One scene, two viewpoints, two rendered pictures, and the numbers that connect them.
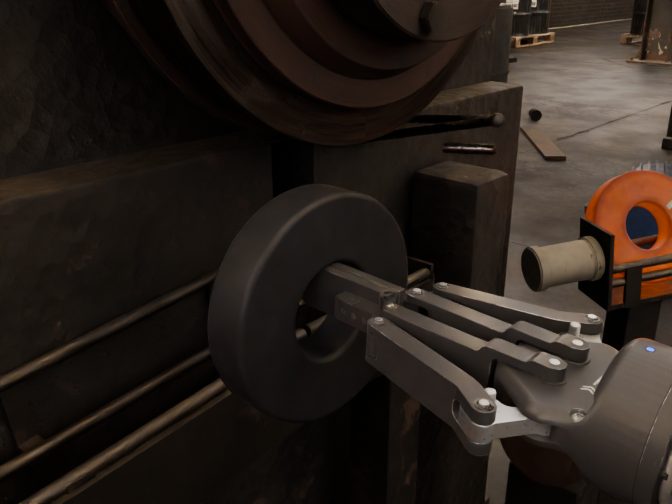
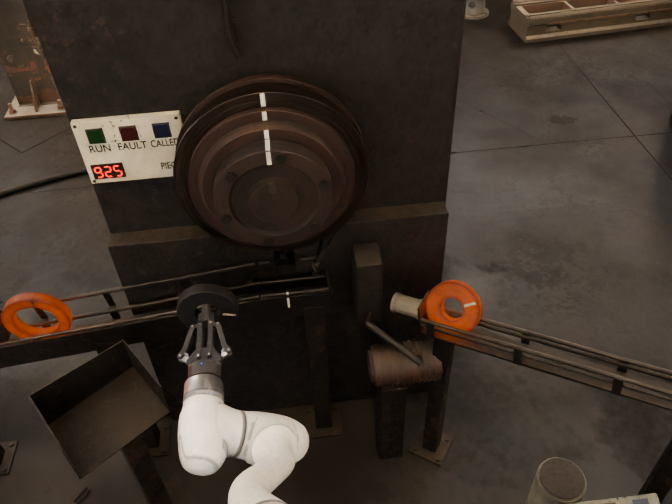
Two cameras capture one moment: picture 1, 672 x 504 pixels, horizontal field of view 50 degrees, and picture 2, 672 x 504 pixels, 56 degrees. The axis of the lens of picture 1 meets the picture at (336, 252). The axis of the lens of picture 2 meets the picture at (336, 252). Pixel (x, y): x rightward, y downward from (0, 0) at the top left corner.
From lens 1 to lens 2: 142 cm
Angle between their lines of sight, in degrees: 42
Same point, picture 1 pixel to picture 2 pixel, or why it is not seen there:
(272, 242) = (183, 298)
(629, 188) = (449, 289)
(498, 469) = (480, 365)
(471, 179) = (358, 262)
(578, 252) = (409, 305)
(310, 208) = (194, 293)
